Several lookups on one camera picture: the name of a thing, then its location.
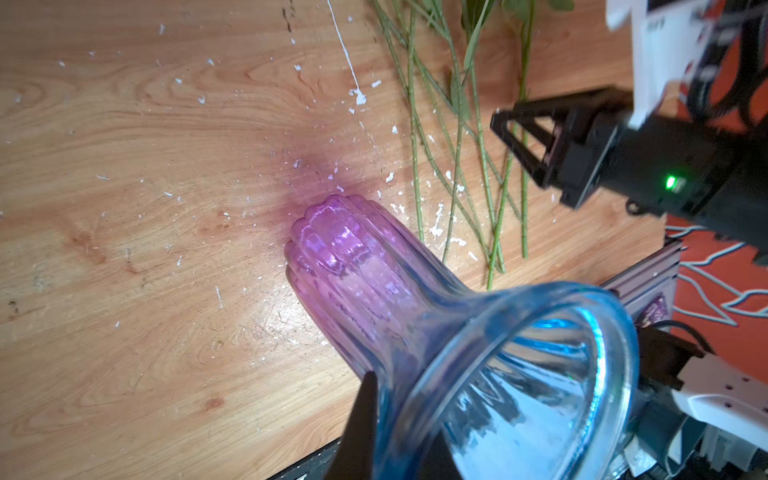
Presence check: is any mixed flower bunch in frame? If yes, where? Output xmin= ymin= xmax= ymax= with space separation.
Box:
xmin=372 ymin=1 xmax=576 ymax=290

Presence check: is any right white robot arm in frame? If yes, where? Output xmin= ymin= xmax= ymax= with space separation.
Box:
xmin=490 ymin=1 xmax=767 ymax=266

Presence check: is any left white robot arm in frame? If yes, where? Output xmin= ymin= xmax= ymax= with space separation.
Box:
xmin=327 ymin=310 xmax=767 ymax=479

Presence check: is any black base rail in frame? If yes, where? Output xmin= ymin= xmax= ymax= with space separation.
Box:
xmin=269 ymin=438 xmax=341 ymax=480

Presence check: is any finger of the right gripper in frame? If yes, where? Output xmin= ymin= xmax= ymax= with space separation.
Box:
xmin=512 ymin=86 xmax=633 ymax=117
xmin=490 ymin=108 xmax=567 ymax=189

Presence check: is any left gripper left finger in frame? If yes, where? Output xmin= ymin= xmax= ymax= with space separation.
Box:
xmin=325 ymin=372 xmax=378 ymax=480

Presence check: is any purple candy bag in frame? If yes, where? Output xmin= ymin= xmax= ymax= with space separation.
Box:
xmin=635 ymin=293 xmax=669 ymax=328

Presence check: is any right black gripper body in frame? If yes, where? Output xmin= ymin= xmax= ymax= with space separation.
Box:
xmin=557 ymin=106 xmax=767 ymax=266

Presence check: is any purple glass vase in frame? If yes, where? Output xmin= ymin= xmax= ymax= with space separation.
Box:
xmin=285 ymin=194 xmax=639 ymax=479

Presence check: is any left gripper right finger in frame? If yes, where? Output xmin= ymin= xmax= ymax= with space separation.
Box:
xmin=419 ymin=433 xmax=462 ymax=480

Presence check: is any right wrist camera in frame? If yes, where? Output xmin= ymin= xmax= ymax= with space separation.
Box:
xmin=606 ymin=0 xmax=717 ymax=130

